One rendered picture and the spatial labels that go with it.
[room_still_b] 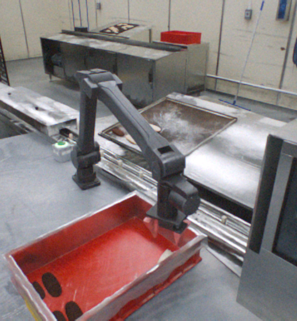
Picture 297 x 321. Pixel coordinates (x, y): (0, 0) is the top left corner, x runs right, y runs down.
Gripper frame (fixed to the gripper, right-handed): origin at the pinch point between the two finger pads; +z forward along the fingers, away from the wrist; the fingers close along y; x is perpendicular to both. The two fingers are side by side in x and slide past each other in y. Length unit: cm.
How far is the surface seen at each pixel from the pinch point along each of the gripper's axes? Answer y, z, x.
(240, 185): 9.2, 1.0, 41.6
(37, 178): -72, 8, 14
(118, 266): -11.2, 8.6, -9.2
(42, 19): -640, -17, 536
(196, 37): -166, -11, 394
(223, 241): 12.8, 5.4, 13.7
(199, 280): 11.5, 9.3, -1.2
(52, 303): -18.2, 8.7, -28.6
